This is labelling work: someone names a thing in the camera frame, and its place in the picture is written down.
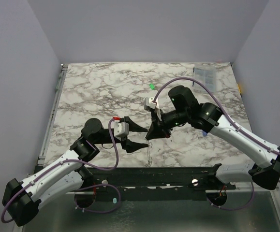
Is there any green tagged key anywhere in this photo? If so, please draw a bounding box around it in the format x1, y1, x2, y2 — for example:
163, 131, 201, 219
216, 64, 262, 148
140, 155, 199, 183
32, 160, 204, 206
149, 84, 155, 90

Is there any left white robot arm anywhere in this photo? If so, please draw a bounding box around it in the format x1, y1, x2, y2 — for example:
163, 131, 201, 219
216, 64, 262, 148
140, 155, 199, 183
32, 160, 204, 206
1, 116, 148, 227

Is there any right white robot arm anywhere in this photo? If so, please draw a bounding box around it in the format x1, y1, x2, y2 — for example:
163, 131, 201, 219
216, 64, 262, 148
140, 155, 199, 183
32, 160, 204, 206
144, 86, 280, 190

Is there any clear plastic organizer box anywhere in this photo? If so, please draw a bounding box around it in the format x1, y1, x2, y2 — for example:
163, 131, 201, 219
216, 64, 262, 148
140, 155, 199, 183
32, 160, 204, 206
193, 64, 216, 92

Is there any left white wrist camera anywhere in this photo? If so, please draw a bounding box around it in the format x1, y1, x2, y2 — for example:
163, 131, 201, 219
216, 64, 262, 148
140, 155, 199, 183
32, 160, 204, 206
113, 117, 130, 139

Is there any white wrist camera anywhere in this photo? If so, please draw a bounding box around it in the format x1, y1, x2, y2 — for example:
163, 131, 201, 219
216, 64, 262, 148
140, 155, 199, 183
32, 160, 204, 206
144, 97, 160, 111
113, 117, 130, 139

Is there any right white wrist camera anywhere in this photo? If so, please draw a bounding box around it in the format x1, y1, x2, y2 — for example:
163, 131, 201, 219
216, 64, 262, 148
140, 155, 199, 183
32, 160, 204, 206
144, 97, 160, 111

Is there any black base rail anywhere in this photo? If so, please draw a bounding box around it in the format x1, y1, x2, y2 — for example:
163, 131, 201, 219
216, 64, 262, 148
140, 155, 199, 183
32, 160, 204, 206
79, 164, 235, 202

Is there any aluminium side rail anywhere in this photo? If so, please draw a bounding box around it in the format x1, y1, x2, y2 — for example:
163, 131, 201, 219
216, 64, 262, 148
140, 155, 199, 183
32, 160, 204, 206
37, 64, 69, 166

